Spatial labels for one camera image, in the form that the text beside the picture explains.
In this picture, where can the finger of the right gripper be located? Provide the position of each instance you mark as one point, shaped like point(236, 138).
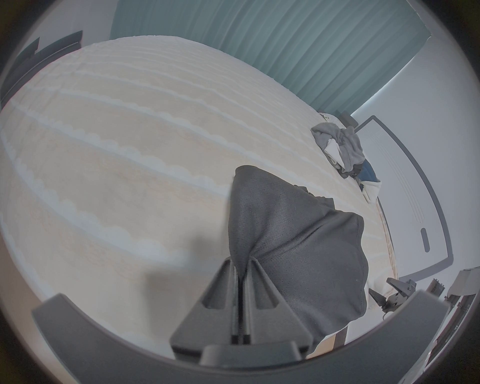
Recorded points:
point(379, 300)
point(393, 284)

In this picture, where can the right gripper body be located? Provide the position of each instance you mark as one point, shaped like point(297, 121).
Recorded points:
point(403, 294)

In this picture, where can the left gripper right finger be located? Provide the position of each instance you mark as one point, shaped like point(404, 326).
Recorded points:
point(273, 324)

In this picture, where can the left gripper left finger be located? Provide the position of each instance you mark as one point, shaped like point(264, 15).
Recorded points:
point(208, 326)

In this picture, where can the black T-shirt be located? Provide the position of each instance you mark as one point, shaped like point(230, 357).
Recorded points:
point(300, 255)

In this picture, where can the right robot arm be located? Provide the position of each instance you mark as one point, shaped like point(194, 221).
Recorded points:
point(463, 281)

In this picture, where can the pile of clothes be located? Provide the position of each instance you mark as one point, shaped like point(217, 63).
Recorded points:
point(348, 150)

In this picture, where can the bed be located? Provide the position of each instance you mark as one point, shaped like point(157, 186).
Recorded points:
point(112, 168)

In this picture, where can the grey bedside table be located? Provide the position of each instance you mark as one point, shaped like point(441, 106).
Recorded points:
point(348, 120)

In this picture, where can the white printed pillow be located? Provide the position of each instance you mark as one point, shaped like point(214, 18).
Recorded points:
point(329, 117)

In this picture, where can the blue-green curtain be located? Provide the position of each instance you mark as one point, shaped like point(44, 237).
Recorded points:
point(281, 45)

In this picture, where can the black chest of drawers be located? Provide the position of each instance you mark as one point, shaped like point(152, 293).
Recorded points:
point(26, 56)

